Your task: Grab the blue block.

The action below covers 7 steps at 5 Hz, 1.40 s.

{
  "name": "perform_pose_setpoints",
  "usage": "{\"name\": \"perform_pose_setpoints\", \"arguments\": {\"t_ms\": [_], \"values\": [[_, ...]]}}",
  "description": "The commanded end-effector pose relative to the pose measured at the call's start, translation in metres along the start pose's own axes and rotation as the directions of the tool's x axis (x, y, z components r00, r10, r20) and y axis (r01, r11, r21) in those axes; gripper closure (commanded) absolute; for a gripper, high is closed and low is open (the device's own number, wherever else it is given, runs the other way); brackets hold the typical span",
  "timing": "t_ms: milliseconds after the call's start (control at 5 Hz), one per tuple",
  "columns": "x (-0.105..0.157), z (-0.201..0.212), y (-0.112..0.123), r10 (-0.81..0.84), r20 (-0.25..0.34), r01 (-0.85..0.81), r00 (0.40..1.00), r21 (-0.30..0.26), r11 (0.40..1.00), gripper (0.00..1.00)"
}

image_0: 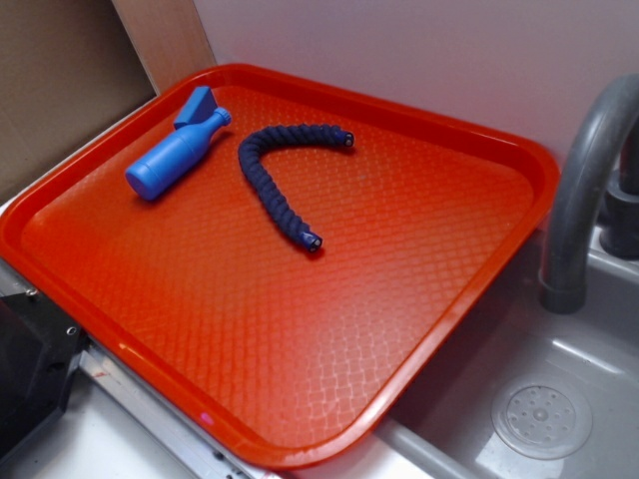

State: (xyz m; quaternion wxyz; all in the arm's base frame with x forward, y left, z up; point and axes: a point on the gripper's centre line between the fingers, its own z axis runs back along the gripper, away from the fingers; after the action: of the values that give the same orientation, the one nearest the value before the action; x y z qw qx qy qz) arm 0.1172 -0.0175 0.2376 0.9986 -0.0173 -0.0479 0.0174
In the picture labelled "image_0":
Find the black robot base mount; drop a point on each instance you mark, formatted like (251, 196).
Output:
(41, 347)

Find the light wooden board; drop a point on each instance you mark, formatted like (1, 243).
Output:
(168, 37)

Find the red plastic serving tray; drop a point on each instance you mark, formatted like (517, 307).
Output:
(285, 290)

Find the dark grey faucet handle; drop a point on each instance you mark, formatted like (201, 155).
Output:
(620, 234)

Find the brown cardboard panel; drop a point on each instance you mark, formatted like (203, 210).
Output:
(68, 72)

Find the grey toy faucet spout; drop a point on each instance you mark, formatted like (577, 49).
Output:
(609, 130)

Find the blue wedge block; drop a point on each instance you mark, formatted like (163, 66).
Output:
(199, 107)

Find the blue toy bottle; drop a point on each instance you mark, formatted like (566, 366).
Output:
(174, 156)

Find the round sink drain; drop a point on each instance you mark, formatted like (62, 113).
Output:
(541, 421)

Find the grey toy sink basin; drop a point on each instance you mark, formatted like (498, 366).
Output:
(442, 422)

